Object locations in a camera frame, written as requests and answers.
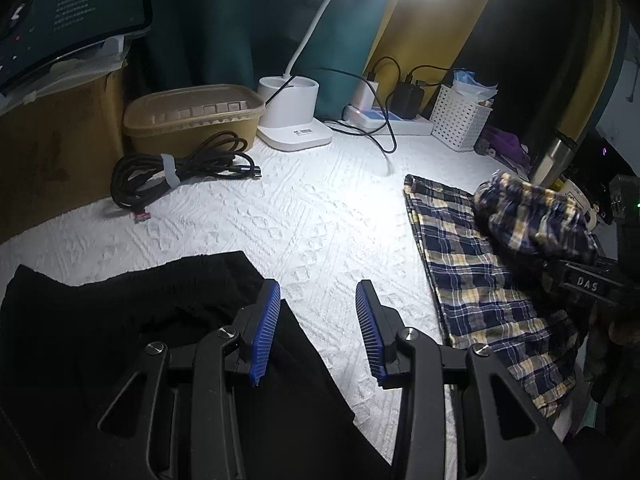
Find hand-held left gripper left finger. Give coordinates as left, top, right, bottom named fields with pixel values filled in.
left=97, top=279, right=282, bottom=480

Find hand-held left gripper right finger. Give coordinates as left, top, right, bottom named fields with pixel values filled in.
left=355, top=280, right=581, bottom=480

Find plaid pants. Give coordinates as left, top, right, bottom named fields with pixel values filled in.
left=402, top=171, right=598, bottom=418

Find black pants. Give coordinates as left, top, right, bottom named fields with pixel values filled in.
left=0, top=251, right=393, bottom=480

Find cream bear print mug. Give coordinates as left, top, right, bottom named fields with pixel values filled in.
left=560, top=180, right=601, bottom=231

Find stainless steel tumbler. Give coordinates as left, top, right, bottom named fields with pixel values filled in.
left=527, top=130, right=583, bottom=188

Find purple cloth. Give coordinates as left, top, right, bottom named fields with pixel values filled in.
left=482, top=126, right=532, bottom=168

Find white plastic basket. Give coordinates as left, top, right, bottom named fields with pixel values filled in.
left=430, top=84, right=493, bottom=152

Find yellow curtain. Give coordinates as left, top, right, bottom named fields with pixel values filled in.
left=555, top=0, right=623, bottom=136
left=362, top=0, right=506, bottom=86

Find brown food container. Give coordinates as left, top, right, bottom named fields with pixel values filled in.
left=122, top=84, right=267, bottom=153

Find teal curtain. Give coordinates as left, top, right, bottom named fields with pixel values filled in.
left=592, top=7, right=632, bottom=133
left=127, top=0, right=396, bottom=118

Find white desk lamp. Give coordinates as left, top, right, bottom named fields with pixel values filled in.
left=256, top=0, right=456, bottom=153

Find blue plastic bag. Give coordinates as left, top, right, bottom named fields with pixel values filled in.
left=452, top=70, right=499, bottom=103

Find black charger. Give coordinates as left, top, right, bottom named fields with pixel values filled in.
left=390, top=80, right=425, bottom=121

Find white charger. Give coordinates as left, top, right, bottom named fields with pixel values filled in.
left=354, top=79, right=377, bottom=111

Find dark window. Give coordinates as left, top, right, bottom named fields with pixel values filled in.
left=450, top=0, right=601, bottom=126

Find cardboard box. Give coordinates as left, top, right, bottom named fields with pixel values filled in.
left=0, top=57, right=133, bottom=243

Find clear plastic packet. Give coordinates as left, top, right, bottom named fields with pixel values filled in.
left=0, top=35, right=132, bottom=111

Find tablet computer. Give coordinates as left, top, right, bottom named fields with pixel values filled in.
left=0, top=0, right=153, bottom=93

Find coiled black cable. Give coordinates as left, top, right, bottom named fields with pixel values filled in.
left=110, top=130, right=262, bottom=221

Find black charger cable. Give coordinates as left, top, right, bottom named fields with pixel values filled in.
left=361, top=56, right=402, bottom=153
left=400, top=64, right=453, bottom=88

